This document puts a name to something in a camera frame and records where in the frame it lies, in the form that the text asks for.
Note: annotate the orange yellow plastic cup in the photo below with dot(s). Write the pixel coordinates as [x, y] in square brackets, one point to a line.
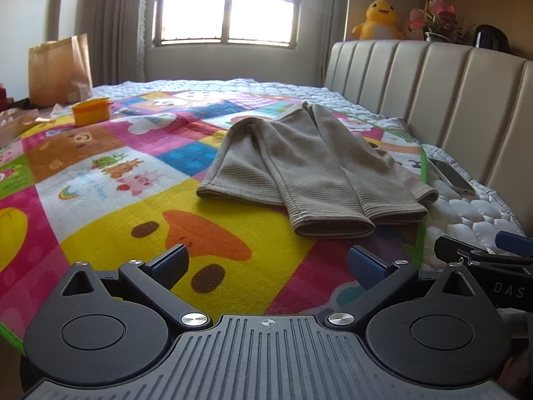
[91, 112]

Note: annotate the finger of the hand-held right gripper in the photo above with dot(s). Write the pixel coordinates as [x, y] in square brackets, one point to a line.
[454, 248]
[515, 243]

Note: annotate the colourful cartoon printed mat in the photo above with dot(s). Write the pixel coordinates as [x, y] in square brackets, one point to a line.
[104, 216]

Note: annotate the barred window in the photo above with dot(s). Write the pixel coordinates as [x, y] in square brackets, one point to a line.
[250, 16]

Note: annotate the grey curtain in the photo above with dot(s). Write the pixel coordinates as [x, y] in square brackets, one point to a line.
[116, 29]
[329, 29]

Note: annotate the crumpled beige bag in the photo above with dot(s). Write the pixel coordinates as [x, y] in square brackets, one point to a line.
[16, 127]

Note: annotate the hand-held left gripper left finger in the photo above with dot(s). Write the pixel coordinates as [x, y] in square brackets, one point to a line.
[170, 264]

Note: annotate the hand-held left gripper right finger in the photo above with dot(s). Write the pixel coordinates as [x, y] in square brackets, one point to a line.
[368, 268]

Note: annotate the beige ribbed pants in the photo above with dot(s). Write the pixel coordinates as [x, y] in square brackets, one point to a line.
[300, 166]

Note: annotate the yellow duck plush toy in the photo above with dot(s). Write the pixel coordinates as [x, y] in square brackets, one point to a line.
[379, 21]

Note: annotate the smartphone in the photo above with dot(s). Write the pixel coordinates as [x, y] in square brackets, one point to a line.
[452, 177]

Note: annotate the black round speaker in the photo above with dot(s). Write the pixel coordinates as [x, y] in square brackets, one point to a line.
[491, 37]

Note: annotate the potted pink-leaf plant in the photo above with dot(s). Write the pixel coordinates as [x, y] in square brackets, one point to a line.
[439, 12]

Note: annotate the brown paper bag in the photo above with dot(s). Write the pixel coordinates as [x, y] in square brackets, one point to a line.
[58, 71]

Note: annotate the beige padded headboard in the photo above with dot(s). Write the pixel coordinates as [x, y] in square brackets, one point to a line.
[458, 104]

